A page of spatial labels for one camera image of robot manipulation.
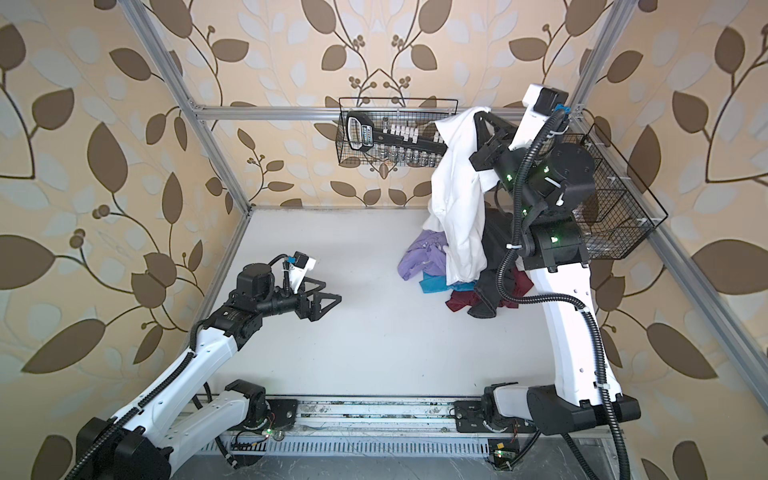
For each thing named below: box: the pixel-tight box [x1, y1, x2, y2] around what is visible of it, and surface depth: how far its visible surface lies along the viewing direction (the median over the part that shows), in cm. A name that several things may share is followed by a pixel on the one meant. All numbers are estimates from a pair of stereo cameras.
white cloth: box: [423, 107, 499, 284], surface depth 66 cm
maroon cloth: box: [445, 268, 535, 311], surface depth 96 cm
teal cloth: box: [419, 272, 477, 294], surface depth 100 cm
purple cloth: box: [397, 229, 448, 281], surface depth 102 cm
